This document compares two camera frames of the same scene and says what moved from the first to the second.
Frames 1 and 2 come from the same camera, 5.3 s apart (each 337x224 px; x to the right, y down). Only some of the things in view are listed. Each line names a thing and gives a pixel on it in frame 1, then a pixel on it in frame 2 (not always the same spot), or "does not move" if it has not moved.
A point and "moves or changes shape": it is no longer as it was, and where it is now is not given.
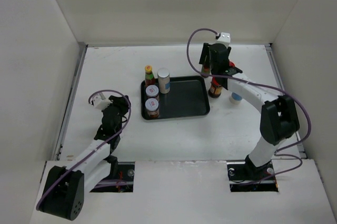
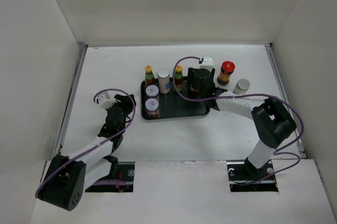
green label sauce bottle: (206, 69) moves or changes shape
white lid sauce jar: (151, 91) does not move
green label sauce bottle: (149, 79) does not move
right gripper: (205, 52) -> (190, 77)
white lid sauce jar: (151, 106) does not move
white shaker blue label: (164, 83) does not move
